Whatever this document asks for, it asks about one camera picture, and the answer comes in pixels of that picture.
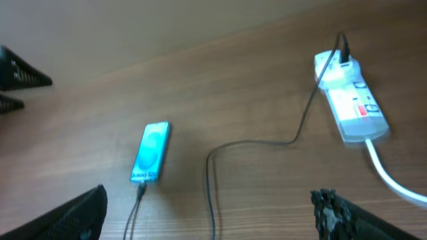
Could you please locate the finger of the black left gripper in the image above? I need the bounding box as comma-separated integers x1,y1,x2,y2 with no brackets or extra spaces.
1,45,53,91
0,95,25,113

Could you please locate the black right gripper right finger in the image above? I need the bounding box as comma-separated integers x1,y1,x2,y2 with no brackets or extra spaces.
310,189,418,240

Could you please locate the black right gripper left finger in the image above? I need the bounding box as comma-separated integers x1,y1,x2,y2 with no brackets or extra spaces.
1,185,108,240

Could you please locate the blue Galaxy S25 smartphone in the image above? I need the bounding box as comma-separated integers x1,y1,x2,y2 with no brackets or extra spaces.
129,121,170,183

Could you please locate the black USB charging cable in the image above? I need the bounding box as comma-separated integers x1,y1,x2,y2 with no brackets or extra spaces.
122,31,351,240

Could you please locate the white power strip socket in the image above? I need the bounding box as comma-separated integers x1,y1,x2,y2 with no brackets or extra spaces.
319,75,390,145

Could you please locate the white USB charger adapter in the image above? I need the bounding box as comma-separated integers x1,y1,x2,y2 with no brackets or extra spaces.
314,50,362,90

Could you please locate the white power strip cord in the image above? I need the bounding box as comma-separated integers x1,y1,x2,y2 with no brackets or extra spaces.
364,138,427,207

